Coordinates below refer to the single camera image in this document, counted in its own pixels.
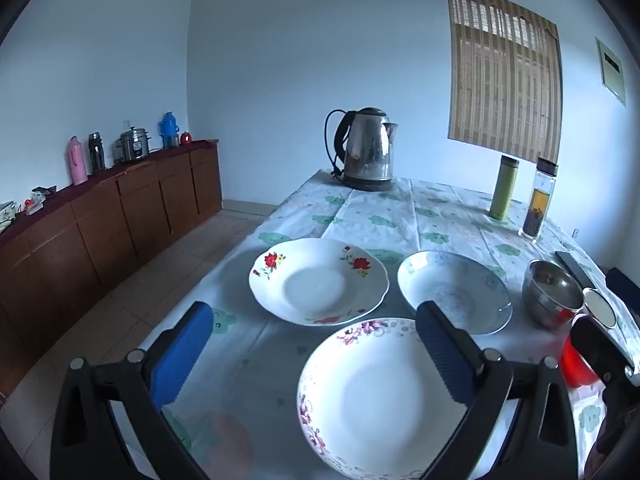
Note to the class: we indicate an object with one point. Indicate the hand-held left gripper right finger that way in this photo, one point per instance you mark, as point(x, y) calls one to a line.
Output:
point(445, 355)

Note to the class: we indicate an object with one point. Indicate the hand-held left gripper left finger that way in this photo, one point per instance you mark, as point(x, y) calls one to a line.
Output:
point(180, 355)

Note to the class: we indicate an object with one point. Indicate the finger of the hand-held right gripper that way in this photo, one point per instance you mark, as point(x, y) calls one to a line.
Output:
point(597, 345)

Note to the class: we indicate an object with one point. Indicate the red bowl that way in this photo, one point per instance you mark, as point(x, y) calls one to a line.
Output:
point(575, 367)

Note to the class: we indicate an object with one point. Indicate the blue pattern white plate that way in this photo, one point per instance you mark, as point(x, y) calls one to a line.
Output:
point(450, 287)

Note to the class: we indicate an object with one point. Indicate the stainless steel bowl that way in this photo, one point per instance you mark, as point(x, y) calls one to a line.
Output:
point(550, 295)

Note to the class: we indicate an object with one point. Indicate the purple flower white plate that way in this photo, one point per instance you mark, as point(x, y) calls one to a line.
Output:
point(375, 400)

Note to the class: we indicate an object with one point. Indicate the red flower white plate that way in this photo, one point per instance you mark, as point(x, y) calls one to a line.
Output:
point(315, 285)

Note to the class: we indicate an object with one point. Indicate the dark chair back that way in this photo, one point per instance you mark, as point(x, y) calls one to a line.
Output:
point(625, 290)

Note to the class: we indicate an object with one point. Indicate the black smartphone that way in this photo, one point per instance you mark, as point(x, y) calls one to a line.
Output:
point(572, 267)

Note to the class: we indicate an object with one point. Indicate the brown wooden sideboard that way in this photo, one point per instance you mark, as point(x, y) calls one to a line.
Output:
point(100, 230)

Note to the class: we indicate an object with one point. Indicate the glass tea bottle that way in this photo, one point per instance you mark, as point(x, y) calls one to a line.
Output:
point(537, 205)

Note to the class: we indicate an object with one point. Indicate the green thermos bottle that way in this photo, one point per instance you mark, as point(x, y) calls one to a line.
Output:
point(502, 190)

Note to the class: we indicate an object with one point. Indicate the black kettle base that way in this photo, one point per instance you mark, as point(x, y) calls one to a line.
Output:
point(367, 185)

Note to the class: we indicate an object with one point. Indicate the small clutter of trinkets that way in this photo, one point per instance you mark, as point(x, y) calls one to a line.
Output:
point(37, 200)

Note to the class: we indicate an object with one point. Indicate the silver rice cooker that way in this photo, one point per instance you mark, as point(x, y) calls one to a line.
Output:
point(134, 145)

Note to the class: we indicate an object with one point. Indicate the red apple ornament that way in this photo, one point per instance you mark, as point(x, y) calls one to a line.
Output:
point(186, 139)

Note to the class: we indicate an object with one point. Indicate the black thermos flask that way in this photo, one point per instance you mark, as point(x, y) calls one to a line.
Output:
point(96, 155)

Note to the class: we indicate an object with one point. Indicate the pink thermos flask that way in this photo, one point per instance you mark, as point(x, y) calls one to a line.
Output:
point(78, 162)

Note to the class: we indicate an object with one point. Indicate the stainless steel electric kettle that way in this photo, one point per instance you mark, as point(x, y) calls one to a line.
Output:
point(367, 150)

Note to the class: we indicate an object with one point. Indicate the blue thermos jug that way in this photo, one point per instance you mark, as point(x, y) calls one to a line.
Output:
point(169, 131)

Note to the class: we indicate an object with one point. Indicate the bamboo window blind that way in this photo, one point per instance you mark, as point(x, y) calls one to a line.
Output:
point(505, 75)

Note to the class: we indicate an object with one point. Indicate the framed wall notice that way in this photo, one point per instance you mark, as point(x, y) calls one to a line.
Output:
point(611, 70)

